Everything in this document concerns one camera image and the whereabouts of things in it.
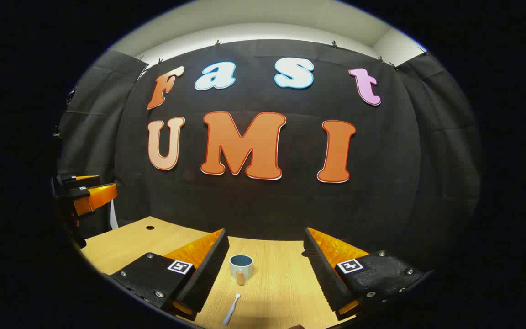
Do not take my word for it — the wooden desktop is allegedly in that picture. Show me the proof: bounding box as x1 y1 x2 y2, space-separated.
80 216 368 329

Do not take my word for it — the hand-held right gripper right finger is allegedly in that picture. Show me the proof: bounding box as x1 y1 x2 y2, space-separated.
302 227 433 321

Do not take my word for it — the black backdrop cloth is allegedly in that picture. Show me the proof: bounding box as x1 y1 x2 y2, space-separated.
55 39 483 275

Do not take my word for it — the white toothbrush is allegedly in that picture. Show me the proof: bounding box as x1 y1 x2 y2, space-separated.
221 293 242 326

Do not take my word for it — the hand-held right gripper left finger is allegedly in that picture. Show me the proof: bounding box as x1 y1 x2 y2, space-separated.
108 228 230 321

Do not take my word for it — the pale blue cup wooden handle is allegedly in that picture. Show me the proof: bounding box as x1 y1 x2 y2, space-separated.
229 254 254 286

